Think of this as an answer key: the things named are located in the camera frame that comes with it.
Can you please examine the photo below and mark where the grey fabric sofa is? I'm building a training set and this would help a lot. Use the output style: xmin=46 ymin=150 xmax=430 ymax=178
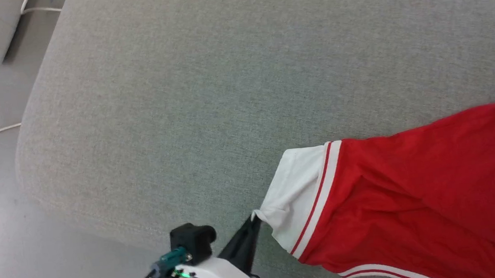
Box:
xmin=0 ymin=0 xmax=495 ymax=278

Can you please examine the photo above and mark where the red and white jersey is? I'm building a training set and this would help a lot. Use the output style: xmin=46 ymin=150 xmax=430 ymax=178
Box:
xmin=241 ymin=84 xmax=495 ymax=278

